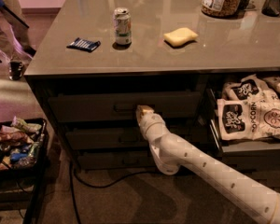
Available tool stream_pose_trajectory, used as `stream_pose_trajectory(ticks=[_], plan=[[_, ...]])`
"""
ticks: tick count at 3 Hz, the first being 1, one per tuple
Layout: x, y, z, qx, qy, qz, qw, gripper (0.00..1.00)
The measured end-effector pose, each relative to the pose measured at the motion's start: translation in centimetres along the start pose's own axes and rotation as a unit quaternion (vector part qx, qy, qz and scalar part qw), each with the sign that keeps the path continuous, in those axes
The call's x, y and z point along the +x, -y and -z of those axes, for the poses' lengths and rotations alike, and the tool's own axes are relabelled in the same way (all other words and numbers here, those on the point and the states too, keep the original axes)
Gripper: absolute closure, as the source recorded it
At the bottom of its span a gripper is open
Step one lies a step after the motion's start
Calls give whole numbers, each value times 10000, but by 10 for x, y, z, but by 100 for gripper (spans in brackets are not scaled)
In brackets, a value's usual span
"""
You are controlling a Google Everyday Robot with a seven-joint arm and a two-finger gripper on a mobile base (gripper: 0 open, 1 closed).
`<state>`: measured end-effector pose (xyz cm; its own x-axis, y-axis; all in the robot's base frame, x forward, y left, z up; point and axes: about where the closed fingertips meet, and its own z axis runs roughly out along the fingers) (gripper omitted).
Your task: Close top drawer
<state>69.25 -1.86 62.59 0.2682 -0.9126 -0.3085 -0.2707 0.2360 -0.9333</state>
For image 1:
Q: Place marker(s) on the grey drawer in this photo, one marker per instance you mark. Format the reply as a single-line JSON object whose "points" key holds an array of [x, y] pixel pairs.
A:
{"points": [[105, 138], [243, 155], [122, 106], [114, 160]]}

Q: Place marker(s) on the yellow sponge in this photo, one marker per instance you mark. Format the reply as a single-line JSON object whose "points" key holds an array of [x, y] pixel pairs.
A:
{"points": [[180, 36]]}

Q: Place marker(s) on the grey counter cabinet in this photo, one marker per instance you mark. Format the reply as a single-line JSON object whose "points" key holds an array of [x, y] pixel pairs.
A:
{"points": [[234, 47]]}

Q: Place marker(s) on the blue snack packet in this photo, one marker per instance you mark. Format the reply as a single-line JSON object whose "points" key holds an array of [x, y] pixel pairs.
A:
{"points": [[84, 45]]}

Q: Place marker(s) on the grey top drawer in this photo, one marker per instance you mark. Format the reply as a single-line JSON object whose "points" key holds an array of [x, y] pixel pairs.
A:
{"points": [[122, 106]]}

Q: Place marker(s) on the black snack tray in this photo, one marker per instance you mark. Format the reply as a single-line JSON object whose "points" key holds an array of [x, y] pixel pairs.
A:
{"points": [[21, 182]]}

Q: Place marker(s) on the grey bottom drawer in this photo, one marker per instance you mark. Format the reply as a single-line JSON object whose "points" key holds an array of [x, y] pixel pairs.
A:
{"points": [[114, 160]]}

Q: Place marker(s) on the grey right drawer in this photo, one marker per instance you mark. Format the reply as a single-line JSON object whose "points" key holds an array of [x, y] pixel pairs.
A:
{"points": [[243, 155]]}

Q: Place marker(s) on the front popcorn bag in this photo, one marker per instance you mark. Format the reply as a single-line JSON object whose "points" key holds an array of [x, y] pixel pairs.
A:
{"points": [[248, 120]]}

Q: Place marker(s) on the brown snack wrapper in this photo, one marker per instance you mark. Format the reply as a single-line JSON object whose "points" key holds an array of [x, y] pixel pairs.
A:
{"points": [[16, 136]]}

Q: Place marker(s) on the blue snack wrapper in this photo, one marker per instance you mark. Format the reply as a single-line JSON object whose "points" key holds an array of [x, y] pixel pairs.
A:
{"points": [[14, 157]]}

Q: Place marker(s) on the green white soda can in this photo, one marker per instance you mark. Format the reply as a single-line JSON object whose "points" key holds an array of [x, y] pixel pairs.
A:
{"points": [[122, 26]]}

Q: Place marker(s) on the popcorn bag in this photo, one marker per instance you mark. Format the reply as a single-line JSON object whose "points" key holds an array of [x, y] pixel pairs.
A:
{"points": [[251, 89], [248, 120]]}

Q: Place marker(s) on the grey middle drawer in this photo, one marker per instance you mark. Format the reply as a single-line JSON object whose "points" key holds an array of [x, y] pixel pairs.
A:
{"points": [[105, 138]]}

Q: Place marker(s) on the rear popcorn bag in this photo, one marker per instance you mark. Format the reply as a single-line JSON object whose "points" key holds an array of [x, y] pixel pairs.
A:
{"points": [[251, 89]]}

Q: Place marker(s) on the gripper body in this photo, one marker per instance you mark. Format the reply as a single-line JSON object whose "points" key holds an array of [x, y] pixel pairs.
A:
{"points": [[148, 120]]}

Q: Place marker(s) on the green snack wrapper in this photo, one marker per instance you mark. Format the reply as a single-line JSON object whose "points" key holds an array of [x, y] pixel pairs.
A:
{"points": [[24, 126]]}

